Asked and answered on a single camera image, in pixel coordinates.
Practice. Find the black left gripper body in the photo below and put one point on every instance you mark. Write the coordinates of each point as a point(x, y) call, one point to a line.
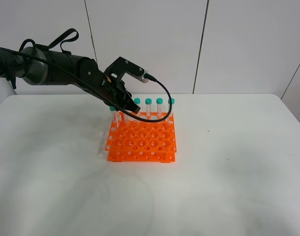
point(114, 89)

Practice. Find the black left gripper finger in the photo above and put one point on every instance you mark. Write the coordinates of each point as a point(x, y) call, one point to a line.
point(129, 105)

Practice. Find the teal-capped test tube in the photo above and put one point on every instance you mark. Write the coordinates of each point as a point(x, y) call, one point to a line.
point(126, 118)

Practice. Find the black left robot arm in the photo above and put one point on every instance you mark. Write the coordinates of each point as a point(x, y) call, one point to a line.
point(38, 65)

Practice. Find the second row tube left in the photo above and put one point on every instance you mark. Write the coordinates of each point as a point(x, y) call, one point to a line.
point(114, 114)

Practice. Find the orange test tube rack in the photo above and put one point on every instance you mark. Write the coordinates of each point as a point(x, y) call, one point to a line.
point(140, 141)

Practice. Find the back row tube far right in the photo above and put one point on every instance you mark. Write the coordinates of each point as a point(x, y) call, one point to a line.
point(170, 106)

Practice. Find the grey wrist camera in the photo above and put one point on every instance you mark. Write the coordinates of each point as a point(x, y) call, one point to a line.
point(122, 66)

